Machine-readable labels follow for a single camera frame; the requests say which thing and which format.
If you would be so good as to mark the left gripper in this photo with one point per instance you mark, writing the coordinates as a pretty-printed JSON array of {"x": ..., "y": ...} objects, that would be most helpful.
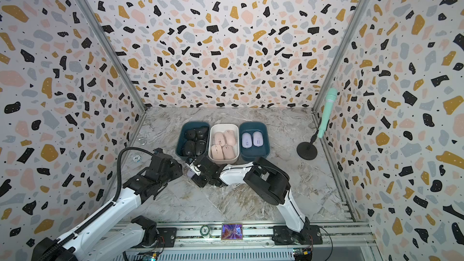
[{"x": 177, "y": 167}]

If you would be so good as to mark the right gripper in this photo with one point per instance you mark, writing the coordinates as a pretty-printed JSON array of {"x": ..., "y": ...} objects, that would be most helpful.
[{"x": 197, "y": 180}]

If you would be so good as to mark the purple mouse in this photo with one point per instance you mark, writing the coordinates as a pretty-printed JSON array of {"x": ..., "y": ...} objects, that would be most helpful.
[
  {"x": 258, "y": 139},
  {"x": 247, "y": 140},
  {"x": 190, "y": 173}
]

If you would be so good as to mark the pink mouse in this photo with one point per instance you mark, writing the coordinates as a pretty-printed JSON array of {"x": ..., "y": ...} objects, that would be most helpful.
[
  {"x": 228, "y": 152},
  {"x": 230, "y": 137},
  {"x": 217, "y": 152},
  {"x": 219, "y": 139}
]

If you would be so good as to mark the black mouse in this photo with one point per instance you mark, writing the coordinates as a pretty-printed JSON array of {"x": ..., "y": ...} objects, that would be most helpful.
[
  {"x": 190, "y": 135},
  {"x": 202, "y": 133},
  {"x": 200, "y": 147},
  {"x": 189, "y": 149}
]

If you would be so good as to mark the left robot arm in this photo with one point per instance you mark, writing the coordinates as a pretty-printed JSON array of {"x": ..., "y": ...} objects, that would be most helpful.
[{"x": 87, "y": 241}]

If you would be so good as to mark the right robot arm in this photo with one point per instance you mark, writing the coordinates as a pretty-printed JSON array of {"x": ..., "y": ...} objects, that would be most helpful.
[{"x": 270, "y": 183}]

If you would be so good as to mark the white storage box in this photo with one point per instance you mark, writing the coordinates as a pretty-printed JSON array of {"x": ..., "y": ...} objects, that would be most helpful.
[{"x": 222, "y": 128}]

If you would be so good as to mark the left teal storage box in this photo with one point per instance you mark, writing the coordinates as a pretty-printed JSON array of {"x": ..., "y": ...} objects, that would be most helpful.
[{"x": 182, "y": 140}]

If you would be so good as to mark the teal storage box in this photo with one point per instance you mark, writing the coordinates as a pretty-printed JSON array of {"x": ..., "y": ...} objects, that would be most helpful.
[
  {"x": 254, "y": 152},
  {"x": 182, "y": 140}
]

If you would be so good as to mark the right teal storage box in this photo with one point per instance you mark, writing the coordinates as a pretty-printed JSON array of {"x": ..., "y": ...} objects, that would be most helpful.
[{"x": 254, "y": 152}]

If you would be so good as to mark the round green button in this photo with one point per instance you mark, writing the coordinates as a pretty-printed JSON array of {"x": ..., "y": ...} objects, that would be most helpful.
[{"x": 205, "y": 231}]

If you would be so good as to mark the small colourful screen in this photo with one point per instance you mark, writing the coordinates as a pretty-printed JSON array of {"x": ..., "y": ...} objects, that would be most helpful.
[{"x": 232, "y": 232}]

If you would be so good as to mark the green microphone on stand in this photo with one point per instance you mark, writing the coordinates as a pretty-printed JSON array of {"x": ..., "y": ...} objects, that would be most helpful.
[{"x": 307, "y": 150}]

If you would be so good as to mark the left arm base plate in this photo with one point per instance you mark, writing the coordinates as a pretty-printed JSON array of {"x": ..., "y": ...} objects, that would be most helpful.
[{"x": 165, "y": 237}]

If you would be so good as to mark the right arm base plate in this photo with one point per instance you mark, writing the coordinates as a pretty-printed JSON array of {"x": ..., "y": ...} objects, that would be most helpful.
[{"x": 309, "y": 235}]

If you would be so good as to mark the aluminium front rail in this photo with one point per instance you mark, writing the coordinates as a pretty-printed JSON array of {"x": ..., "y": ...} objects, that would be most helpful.
[{"x": 342, "y": 241}]

